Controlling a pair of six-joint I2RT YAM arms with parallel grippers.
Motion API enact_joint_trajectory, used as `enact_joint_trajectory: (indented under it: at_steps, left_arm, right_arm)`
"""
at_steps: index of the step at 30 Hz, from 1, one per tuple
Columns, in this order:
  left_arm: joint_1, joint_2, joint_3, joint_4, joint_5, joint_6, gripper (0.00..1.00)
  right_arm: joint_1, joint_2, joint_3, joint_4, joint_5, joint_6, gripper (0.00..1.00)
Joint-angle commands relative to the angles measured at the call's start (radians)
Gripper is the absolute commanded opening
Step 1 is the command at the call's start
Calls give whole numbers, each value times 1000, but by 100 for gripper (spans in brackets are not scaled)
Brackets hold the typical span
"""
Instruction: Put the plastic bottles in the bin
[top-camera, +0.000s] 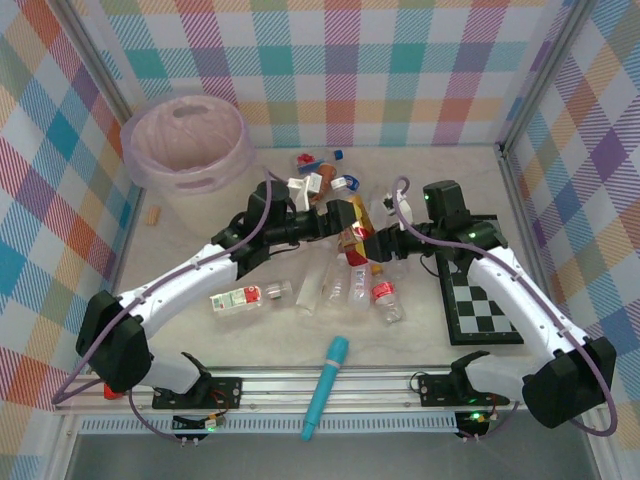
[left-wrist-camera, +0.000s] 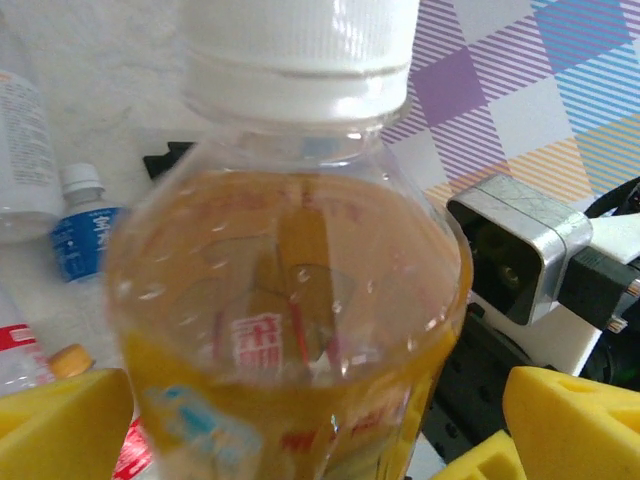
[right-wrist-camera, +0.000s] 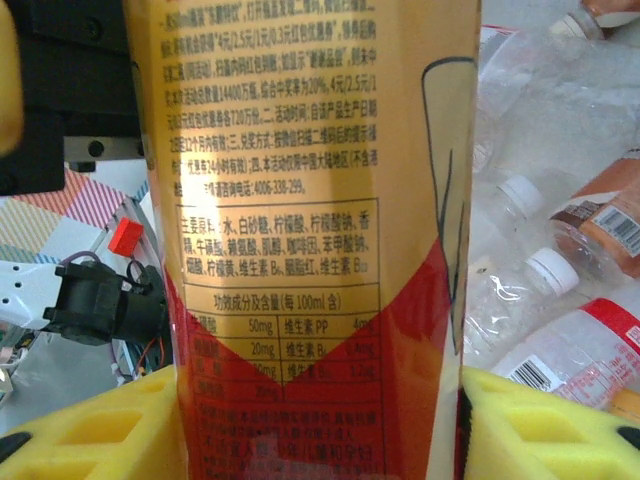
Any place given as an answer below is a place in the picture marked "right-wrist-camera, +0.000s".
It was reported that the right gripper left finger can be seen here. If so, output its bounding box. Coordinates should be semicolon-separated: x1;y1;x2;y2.
0;364;191;480

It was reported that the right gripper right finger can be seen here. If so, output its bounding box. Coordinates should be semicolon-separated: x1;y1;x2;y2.
459;367;640;480

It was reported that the clear bottle red green label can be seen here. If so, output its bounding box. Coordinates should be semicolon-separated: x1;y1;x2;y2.
487;297;640;404

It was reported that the slim clear bottle white cap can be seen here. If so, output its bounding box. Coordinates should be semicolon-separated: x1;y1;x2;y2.
462;247;581;374

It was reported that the brown label bottle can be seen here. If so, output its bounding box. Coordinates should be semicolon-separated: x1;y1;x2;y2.
562;0;640;41
547;147;640;279

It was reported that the gold red energy drink bottle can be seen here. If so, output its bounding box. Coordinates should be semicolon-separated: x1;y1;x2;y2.
122;0;484;480

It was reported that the large clear bottle red cap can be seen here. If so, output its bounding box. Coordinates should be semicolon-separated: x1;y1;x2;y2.
477;27;640;174

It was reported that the red button block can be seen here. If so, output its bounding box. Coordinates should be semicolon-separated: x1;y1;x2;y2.
107;217;146;254

